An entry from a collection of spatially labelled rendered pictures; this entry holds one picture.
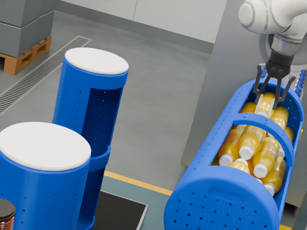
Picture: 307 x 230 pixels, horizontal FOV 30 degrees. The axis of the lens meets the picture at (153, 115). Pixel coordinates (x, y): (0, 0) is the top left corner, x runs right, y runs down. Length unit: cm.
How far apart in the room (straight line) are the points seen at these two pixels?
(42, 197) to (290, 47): 90
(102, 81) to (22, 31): 246
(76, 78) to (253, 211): 121
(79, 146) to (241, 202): 59
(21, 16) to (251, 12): 321
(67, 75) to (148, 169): 156
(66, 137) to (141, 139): 243
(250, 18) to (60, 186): 73
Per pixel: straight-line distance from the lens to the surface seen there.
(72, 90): 243
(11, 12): 475
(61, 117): 250
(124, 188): 358
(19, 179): 166
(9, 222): 106
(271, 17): 172
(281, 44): 189
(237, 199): 140
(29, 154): 168
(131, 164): 385
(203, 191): 141
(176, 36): 651
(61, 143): 176
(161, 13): 650
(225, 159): 173
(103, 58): 252
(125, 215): 308
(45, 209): 170
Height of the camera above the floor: 188
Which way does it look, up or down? 24 degrees down
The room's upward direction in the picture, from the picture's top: 14 degrees clockwise
